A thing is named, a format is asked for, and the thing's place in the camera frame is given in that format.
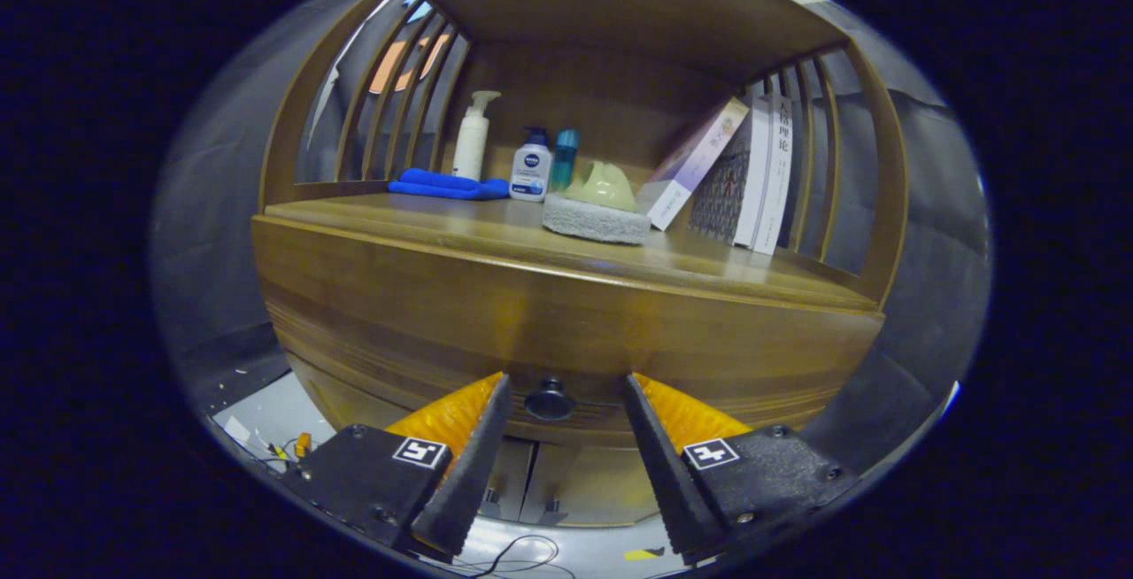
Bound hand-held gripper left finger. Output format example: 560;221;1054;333
288;372;513;560

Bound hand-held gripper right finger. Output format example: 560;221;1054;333
624;372;858;565

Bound wooden drawer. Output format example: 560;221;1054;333
255;229;886;452

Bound green grey scrub brush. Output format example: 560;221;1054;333
542;160;652;246

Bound wooden cabinet door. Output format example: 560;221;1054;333
482;437;536;522
522;442;660;527

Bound black drawer knob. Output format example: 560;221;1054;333
524;377;577;421

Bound wooden countertop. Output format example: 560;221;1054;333
252;192;886;314

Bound dark cover book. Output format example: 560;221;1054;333
689;101;771;248

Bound blue folded cloth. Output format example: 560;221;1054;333
388;168;511;201

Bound white lotion bottle blue cap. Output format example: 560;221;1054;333
510;127;554;203

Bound purple white leaning book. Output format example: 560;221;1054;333
637;98;751;232

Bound white book black characters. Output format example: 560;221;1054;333
751;94;795;257

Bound white pump bottle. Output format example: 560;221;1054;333
452;90;502;181

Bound teal slim bottle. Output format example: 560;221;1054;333
549;128;580;193

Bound black floor cable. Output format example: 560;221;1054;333
434;533;576;579

